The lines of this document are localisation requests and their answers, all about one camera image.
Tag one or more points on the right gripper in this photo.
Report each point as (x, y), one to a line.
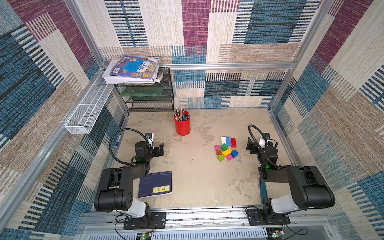
(254, 147)

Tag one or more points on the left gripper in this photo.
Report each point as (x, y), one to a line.
(156, 150)

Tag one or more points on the dark green lego brick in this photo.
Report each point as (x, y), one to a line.
(224, 147)

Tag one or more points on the white lego brick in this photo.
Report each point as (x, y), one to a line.
(223, 140)

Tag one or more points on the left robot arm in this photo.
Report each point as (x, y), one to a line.
(115, 192)

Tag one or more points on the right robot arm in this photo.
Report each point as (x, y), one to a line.
(308, 189)

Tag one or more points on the red lego brick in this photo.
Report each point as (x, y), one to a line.
(233, 143)

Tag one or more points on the light blue lego brick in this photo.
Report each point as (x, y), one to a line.
(228, 141)

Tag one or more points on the yellow lego brick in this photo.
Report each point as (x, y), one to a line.
(227, 152)

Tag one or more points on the magenta lego brick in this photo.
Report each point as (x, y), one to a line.
(229, 157)

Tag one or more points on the lime green lego brick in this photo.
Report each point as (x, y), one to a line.
(220, 158)

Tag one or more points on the red pencil cup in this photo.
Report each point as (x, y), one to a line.
(183, 128)

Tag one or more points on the pencils in cup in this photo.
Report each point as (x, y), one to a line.
(181, 115)

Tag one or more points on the dark blue notebook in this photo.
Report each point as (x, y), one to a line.
(155, 184)

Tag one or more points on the teal stapler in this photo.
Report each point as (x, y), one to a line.
(263, 191)

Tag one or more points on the green tray on shelf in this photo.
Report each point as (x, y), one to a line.
(142, 92)

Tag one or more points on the stack of books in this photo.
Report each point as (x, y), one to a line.
(133, 70)

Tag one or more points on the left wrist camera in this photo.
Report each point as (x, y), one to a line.
(150, 137)

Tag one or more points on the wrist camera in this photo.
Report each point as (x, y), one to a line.
(264, 141)
(150, 137)

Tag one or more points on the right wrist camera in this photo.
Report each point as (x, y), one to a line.
(264, 141)

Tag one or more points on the black wire shelf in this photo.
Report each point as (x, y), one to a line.
(158, 97)

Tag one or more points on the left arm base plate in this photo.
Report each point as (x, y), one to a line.
(156, 220)

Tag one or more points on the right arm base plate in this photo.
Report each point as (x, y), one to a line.
(258, 217)

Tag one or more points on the white wire basket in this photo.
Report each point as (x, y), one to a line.
(87, 112)

